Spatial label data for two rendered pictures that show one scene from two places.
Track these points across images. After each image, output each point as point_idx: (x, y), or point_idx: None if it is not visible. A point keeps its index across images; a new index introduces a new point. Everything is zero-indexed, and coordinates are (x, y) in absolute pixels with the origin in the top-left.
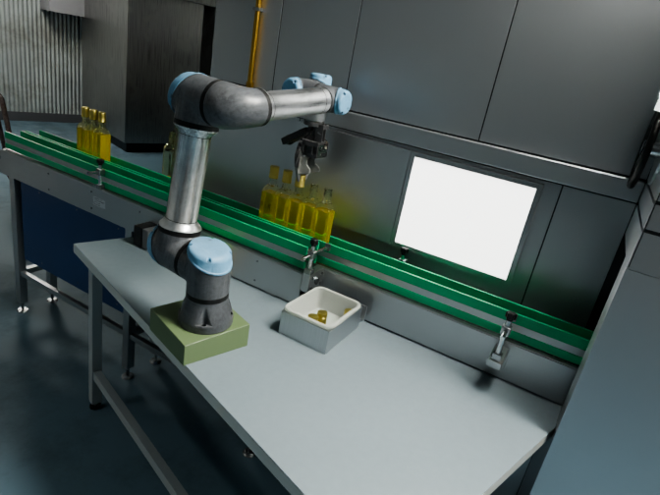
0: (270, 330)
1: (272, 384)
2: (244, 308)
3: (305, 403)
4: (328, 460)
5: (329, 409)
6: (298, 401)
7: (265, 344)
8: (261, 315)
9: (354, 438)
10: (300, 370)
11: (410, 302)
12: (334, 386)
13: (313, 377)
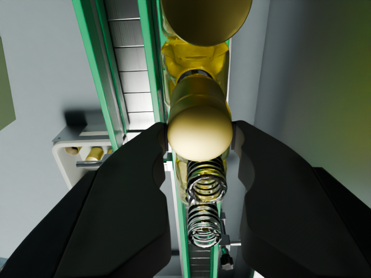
0: (60, 117)
1: (10, 168)
2: (57, 59)
3: (25, 193)
4: (8, 222)
5: (39, 205)
6: (20, 189)
7: (38, 129)
8: (70, 88)
9: (36, 223)
10: (46, 172)
11: (179, 238)
12: (61, 197)
13: (52, 183)
